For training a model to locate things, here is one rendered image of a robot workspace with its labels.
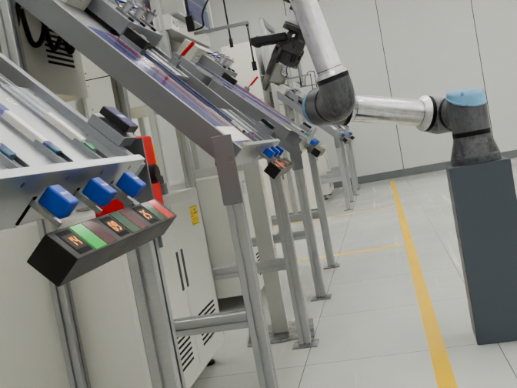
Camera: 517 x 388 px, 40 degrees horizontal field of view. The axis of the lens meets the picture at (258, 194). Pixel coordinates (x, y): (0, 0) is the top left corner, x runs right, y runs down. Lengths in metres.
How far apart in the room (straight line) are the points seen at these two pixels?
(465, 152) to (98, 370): 1.24
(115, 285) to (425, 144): 8.20
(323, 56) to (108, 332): 0.97
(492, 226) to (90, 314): 1.20
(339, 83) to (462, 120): 0.42
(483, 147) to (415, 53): 7.67
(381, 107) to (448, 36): 7.69
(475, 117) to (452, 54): 7.67
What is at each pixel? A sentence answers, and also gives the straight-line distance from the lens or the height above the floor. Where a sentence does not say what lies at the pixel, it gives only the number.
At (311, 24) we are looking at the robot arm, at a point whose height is 1.03.
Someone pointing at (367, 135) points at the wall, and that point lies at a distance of 9.85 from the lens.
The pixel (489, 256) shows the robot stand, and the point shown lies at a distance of 2.29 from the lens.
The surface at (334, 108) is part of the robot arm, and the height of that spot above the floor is 0.79.
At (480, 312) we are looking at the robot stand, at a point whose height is 0.10.
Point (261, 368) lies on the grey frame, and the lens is 1.84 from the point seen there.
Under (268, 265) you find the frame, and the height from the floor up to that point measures 0.30.
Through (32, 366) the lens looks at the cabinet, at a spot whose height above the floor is 0.25.
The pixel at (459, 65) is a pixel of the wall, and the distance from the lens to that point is 9.94.
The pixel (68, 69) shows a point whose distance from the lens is 2.55.
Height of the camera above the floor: 0.71
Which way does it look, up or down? 4 degrees down
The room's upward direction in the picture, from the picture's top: 10 degrees counter-clockwise
